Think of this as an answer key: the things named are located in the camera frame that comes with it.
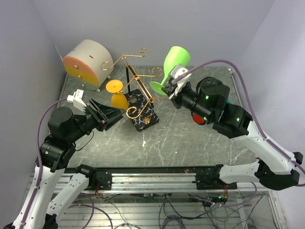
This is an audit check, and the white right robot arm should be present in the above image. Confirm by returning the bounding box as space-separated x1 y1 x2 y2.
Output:
162 77 303 190

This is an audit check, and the aluminium frame rail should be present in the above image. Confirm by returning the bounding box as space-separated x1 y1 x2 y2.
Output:
23 171 277 194

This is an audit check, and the green plastic wine glass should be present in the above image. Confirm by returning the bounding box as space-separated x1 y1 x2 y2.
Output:
150 46 191 95

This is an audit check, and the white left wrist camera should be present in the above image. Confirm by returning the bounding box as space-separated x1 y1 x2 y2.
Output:
66 89 87 113

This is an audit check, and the gold wire glass rack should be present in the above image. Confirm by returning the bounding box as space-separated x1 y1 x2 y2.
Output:
110 48 160 132

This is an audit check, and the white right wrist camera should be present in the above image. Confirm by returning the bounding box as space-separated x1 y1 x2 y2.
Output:
169 64 192 96

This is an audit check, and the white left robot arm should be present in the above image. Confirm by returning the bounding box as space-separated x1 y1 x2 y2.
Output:
5 99 124 229

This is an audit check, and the round pastel drawer box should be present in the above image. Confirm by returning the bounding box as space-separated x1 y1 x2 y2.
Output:
63 39 113 91

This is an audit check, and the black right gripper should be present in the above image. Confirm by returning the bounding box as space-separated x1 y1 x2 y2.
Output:
162 83 214 123

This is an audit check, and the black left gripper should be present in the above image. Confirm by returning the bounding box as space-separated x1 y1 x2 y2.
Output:
67 96 125 142

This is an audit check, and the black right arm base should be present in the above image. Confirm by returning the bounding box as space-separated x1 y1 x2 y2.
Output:
189 164 237 190

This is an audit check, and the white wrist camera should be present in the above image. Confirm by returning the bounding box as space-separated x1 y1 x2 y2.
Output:
169 64 192 96
66 89 87 113

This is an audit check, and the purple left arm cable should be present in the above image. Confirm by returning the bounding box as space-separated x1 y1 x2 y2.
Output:
20 97 71 226

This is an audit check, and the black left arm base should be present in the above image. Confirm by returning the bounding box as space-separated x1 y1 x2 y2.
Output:
76 165 112 190

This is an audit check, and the orange plastic wine glass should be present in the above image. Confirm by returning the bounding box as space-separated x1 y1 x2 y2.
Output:
106 80 129 111

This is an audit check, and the red plastic wine glass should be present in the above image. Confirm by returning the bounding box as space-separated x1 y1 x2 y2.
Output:
192 114 206 125

